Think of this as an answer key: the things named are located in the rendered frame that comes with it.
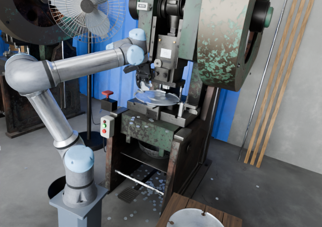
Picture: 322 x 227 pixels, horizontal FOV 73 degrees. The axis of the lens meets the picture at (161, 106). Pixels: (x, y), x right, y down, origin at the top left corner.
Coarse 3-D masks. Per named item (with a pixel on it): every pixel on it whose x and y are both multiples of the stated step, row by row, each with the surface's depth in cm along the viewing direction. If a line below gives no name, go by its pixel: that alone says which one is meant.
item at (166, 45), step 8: (160, 40) 134; (168, 40) 132; (176, 40) 130; (160, 48) 136; (168, 48) 134; (160, 56) 138; (168, 56) 135; (160, 64) 138; (168, 64) 136; (160, 72) 137; (168, 72) 135; (176, 72) 139; (168, 80) 138; (176, 80) 143
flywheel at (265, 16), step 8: (256, 0) 110; (264, 0) 108; (256, 8) 107; (264, 8) 106; (272, 8) 108; (256, 16) 108; (264, 16) 107; (256, 24) 110; (264, 24) 111; (248, 32) 116; (248, 40) 143; (248, 48) 142
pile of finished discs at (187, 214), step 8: (192, 208) 113; (176, 216) 107; (184, 216) 108; (192, 216) 108; (200, 216) 109; (208, 216) 110; (168, 224) 102; (176, 224) 103; (184, 224) 104; (192, 224) 103; (200, 224) 104; (208, 224) 105; (216, 224) 106
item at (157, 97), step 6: (150, 90) 154; (156, 90) 155; (138, 96) 139; (144, 96) 140; (150, 96) 140; (156, 96) 141; (162, 96) 143; (168, 96) 147; (174, 96) 148; (150, 102) 131; (156, 102) 132; (162, 102) 133; (168, 102) 135
